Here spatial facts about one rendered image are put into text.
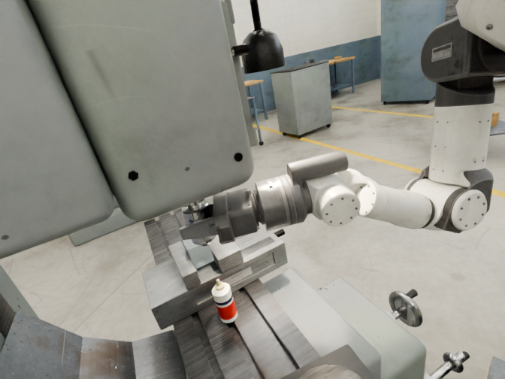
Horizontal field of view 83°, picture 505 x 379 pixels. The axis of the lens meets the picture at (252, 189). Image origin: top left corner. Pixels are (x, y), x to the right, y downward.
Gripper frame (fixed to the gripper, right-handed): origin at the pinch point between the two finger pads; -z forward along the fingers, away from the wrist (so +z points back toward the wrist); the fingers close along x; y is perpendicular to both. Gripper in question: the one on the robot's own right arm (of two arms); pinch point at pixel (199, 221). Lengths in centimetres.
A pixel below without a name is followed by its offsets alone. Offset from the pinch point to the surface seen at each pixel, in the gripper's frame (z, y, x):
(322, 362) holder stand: 12.8, 9.1, 23.2
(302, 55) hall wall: 245, 10, -769
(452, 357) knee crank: 57, 68, -5
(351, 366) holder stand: 15.8, 9.2, 24.4
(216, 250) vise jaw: -1.2, 16.6, -14.1
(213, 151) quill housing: 6.2, -14.0, 8.5
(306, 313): 16.8, 35.8, -6.1
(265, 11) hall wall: 161, -102, -741
